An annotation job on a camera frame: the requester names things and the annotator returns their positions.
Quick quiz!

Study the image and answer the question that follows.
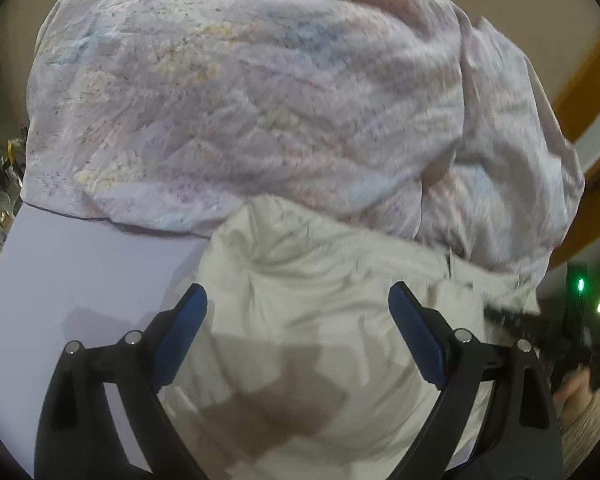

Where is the person's right hand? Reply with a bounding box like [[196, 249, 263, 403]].
[[552, 367, 600, 418]]

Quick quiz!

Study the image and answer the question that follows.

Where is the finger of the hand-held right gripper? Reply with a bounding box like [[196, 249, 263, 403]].
[[484, 305, 543, 335]]

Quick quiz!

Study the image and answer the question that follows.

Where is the beige puffer jacket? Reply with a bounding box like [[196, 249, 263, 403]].
[[160, 197, 543, 480]]

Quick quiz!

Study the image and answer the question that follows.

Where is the lavender bed sheet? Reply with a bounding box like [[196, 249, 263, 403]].
[[0, 200, 211, 480]]

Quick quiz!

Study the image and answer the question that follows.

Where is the floral pastel duvet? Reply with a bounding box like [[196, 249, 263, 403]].
[[22, 0, 586, 286]]

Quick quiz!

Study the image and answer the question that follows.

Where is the person's right forearm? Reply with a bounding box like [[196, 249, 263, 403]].
[[560, 389, 600, 478]]

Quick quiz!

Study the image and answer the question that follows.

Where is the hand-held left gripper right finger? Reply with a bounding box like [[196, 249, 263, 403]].
[[387, 281, 566, 480]]

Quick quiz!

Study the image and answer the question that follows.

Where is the wooden door frame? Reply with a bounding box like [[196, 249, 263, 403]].
[[550, 25, 600, 271]]

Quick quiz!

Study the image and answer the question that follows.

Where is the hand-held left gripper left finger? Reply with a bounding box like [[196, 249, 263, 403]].
[[34, 282, 216, 480]]

